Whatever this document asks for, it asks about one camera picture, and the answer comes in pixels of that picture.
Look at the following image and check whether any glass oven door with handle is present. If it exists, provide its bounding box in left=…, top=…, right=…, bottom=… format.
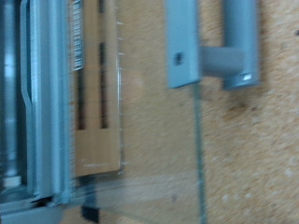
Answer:
left=18, top=0, right=261, bottom=224

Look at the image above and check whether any wooden slatted block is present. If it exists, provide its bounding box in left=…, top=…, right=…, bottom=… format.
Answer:
left=69, top=0, right=123, bottom=178

